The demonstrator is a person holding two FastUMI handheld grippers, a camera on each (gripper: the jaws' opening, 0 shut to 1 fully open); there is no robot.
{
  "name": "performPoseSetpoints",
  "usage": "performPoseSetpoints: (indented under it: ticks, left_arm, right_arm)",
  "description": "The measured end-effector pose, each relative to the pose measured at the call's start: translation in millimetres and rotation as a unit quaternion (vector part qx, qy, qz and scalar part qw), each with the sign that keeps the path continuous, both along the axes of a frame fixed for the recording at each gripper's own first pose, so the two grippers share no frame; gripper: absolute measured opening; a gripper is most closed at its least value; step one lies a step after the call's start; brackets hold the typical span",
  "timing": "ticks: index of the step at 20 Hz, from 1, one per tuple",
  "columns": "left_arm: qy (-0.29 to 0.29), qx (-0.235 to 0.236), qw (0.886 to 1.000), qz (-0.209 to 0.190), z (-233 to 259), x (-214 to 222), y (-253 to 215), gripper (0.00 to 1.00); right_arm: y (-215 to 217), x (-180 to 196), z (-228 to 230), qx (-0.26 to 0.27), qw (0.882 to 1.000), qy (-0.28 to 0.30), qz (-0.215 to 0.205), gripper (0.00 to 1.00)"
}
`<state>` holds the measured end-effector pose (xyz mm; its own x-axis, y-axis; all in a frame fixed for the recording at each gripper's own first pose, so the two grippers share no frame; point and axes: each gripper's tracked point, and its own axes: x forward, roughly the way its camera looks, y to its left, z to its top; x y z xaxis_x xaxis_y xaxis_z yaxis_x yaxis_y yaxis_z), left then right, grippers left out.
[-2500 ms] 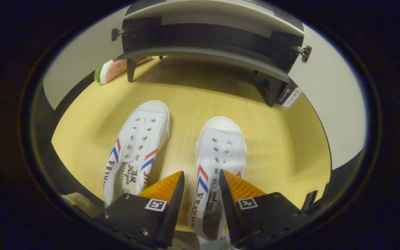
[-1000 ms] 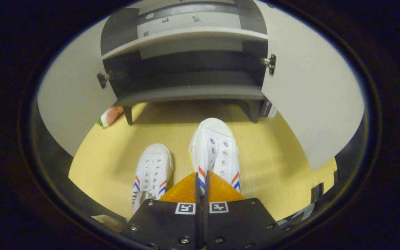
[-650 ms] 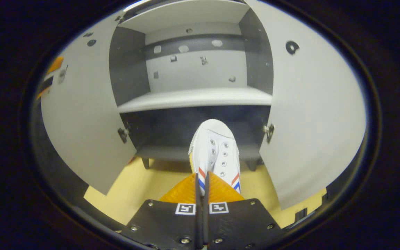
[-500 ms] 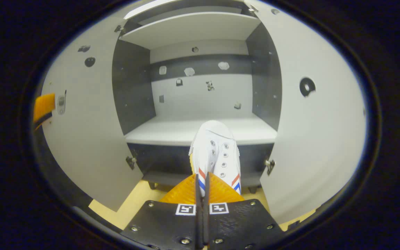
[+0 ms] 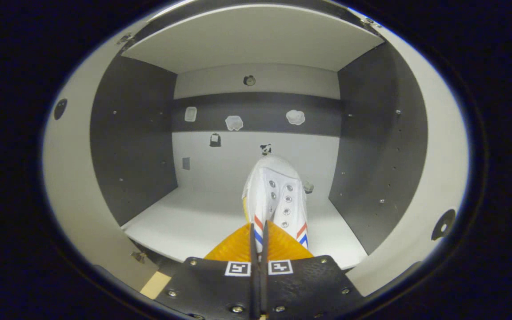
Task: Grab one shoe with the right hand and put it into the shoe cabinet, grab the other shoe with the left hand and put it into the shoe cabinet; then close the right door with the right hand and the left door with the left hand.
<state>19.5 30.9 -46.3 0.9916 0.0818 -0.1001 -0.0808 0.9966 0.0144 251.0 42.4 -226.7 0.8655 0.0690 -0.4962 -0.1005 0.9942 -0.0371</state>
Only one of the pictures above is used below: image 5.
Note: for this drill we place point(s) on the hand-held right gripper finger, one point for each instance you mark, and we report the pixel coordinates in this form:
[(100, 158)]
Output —
[(264, 289), (254, 289)]

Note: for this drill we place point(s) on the white canvas shoe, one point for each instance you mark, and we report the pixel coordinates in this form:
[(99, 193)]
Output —
[(278, 191)]

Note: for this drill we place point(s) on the white grey shoe cabinet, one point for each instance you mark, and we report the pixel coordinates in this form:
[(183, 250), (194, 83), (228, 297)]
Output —
[(131, 146)]

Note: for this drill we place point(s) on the cabinet door with camera sticker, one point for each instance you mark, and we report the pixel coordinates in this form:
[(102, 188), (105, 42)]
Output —
[(74, 178)]

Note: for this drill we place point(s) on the cabinet door with calendar sticker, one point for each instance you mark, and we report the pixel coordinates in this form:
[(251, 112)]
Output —
[(442, 155)]

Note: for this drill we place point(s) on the metal door hinge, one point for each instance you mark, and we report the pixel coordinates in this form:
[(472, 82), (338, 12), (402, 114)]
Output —
[(370, 24), (138, 256), (125, 38)]

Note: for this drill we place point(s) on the white cabinet shelf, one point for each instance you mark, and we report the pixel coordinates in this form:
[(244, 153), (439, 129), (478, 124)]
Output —
[(247, 40)]

